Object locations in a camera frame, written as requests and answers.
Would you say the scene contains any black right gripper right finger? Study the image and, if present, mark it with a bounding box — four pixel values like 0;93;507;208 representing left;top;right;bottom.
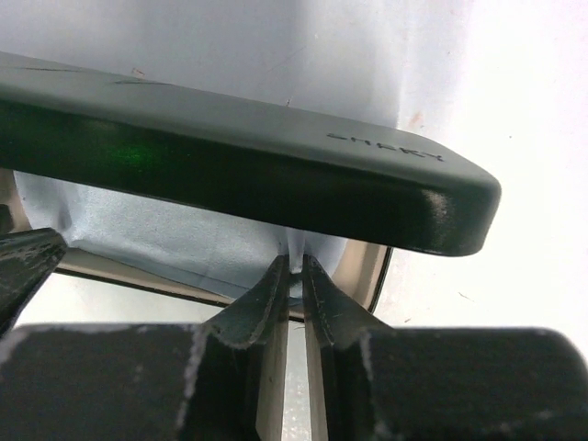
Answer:
302;256;587;440

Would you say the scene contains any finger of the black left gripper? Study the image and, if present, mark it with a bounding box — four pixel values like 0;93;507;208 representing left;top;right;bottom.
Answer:
1;228;68;335

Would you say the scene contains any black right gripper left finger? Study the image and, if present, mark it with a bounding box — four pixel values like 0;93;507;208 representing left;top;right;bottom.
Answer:
1;255;289;440

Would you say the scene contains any light blue cleaning cloth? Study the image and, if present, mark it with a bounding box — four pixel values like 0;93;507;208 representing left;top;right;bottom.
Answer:
14;172;347;299

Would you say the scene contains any dark green glasses case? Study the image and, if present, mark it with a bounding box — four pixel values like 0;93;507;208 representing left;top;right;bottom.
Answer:
1;53;501;310

